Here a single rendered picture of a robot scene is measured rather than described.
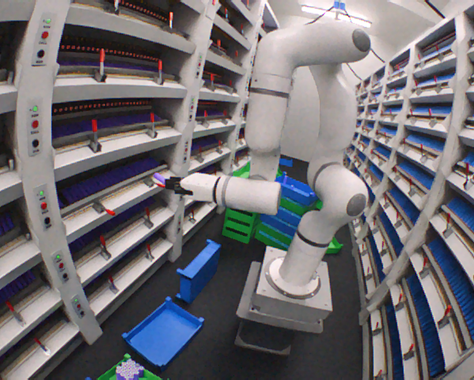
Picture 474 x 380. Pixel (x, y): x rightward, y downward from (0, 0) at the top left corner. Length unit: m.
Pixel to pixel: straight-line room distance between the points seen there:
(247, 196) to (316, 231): 0.23
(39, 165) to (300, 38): 0.64
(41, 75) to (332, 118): 0.68
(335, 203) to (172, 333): 0.83
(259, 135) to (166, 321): 0.88
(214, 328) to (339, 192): 0.80
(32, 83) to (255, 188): 0.58
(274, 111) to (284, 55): 0.13
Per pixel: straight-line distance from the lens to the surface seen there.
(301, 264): 0.73
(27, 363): 0.97
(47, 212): 0.63
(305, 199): 1.39
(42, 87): 0.56
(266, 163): 0.63
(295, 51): 0.51
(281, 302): 0.76
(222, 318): 1.12
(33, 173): 0.58
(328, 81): 0.59
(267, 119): 0.49
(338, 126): 0.57
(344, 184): 0.58
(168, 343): 1.03
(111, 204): 0.80
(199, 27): 1.03
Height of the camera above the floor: 0.93
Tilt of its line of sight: 23 degrees down
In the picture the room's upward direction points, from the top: 11 degrees clockwise
